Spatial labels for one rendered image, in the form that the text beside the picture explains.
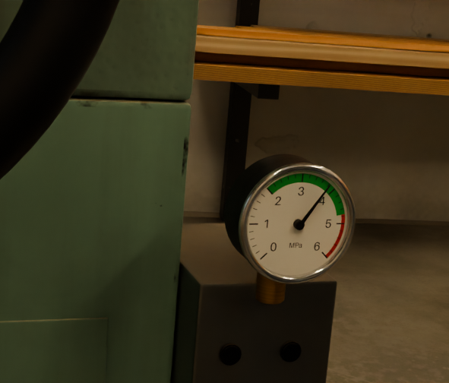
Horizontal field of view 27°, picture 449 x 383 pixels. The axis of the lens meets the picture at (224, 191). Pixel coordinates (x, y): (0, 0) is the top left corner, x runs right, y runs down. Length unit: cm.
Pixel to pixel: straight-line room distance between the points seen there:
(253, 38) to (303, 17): 51
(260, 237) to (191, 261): 8
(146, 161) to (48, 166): 5
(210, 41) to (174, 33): 203
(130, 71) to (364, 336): 176
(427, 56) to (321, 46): 30
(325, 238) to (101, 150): 13
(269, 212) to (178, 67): 9
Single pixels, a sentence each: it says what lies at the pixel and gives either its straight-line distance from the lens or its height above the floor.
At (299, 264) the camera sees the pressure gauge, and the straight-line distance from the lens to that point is 49.
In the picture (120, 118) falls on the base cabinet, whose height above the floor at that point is 70.
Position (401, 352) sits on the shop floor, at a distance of 216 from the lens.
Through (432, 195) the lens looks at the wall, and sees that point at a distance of 332.
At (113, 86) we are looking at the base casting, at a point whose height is 72.
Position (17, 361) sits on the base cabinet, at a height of 57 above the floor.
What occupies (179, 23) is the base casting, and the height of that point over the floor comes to 75.
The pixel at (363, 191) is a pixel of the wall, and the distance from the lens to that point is 323.
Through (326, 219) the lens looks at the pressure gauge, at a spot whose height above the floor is 66.
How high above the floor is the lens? 78
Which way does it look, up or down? 13 degrees down
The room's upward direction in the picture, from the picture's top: 5 degrees clockwise
